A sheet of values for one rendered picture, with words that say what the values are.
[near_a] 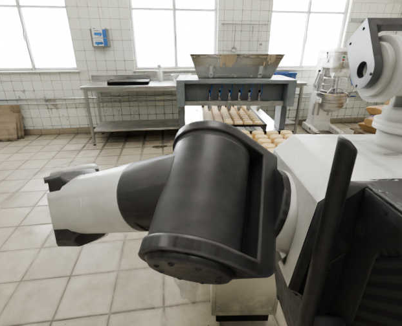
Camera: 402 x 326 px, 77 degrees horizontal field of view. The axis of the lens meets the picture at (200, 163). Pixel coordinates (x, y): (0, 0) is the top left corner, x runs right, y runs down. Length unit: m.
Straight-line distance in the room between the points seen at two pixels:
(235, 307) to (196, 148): 1.28
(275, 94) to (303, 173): 1.48
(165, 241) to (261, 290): 1.21
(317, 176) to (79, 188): 0.28
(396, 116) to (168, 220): 0.25
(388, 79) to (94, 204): 0.34
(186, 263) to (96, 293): 1.62
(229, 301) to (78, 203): 1.17
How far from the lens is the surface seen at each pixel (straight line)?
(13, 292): 2.05
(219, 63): 1.61
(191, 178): 0.23
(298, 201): 0.27
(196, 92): 1.66
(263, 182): 0.27
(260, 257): 0.24
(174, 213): 0.22
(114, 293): 1.78
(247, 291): 1.40
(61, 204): 0.40
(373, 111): 4.97
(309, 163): 0.28
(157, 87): 3.88
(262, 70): 1.67
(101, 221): 0.34
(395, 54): 0.30
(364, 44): 0.32
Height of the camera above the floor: 1.33
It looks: 24 degrees down
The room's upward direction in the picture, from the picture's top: straight up
